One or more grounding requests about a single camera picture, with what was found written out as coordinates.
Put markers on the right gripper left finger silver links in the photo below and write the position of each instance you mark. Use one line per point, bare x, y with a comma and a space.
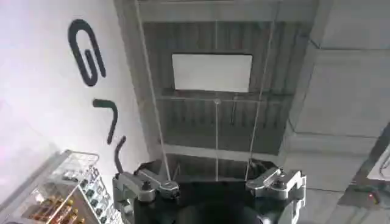
143, 185

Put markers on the dark fixture with red light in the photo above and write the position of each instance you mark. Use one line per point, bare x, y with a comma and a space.
365, 194

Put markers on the shelf rack with goods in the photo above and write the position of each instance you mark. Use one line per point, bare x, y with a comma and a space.
58, 194

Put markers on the white rectangular ceiling light panel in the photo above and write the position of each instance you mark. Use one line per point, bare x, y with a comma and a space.
212, 73

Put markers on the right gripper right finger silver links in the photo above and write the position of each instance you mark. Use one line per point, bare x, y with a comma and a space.
278, 182

